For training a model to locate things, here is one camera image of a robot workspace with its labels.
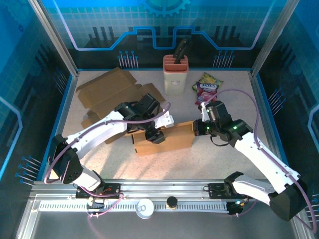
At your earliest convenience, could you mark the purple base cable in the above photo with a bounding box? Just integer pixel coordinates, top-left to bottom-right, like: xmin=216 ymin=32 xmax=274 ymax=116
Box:
xmin=76 ymin=190 xmax=124 ymax=239

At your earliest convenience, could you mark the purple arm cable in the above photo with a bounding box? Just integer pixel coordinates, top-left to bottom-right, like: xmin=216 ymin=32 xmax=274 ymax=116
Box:
xmin=44 ymin=101 xmax=172 ymax=185
xmin=205 ymin=89 xmax=315 ymax=231

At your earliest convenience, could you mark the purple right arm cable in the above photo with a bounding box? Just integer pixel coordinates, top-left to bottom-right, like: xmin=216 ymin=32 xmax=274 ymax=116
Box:
xmin=205 ymin=89 xmax=315 ymax=231

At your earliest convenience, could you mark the black handled knife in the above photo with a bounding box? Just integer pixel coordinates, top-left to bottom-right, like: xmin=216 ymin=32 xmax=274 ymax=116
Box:
xmin=173 ymin=38 xmax=189 ymax=65

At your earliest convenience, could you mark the aluminium frame post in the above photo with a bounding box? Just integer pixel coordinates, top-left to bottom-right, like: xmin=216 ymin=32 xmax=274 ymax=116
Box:
xmin=250 ymin=0 xmax=300 ymax=75
xmin=27 ymin=0 xmax=80 ymax=78

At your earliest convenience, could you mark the black controller box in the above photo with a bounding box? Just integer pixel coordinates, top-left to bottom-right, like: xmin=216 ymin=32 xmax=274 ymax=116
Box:
xmin=227 ymin=199 xmax=247 ymax=216
xmin=86 ymin=200 xmax=105 ymax=216

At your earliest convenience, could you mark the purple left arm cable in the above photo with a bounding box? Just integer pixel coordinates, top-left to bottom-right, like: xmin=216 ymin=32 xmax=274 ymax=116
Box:
xmin=44 ymin=101 xmax=172 ymax=185

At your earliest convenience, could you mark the green yellow candy bag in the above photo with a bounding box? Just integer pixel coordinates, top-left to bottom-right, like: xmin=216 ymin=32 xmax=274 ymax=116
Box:
xmin=191 ymin=72 xmax=224 ymax=92

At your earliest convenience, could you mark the cream knife block orange top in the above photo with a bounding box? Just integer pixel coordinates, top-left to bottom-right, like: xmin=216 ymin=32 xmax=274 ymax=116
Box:
xmin=163 ymin=54 xmax=189 ymax=96

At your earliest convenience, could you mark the white slotted cable duct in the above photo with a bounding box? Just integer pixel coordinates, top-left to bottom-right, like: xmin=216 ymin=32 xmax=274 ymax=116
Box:
xmin=37 ymin=202 xmax=231 ymax=213

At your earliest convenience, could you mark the purple berries candy bag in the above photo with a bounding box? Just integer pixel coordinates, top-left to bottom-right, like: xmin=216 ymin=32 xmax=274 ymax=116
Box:
xmin=194 ymin=81 xmax=219 ymax=107

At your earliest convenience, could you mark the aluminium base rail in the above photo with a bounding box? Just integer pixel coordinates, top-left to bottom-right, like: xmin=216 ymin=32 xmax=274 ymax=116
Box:
xmin=32 ymin=178 xmax=297 ymax=204

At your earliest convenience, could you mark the brown cardboard mailer box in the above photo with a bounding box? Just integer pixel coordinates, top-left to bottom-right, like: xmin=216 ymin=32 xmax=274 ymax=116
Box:
xmin=131 ymin=120 xmax=197 ymax=157
xmin=76 ymin=66 xmax=167 ymax=145

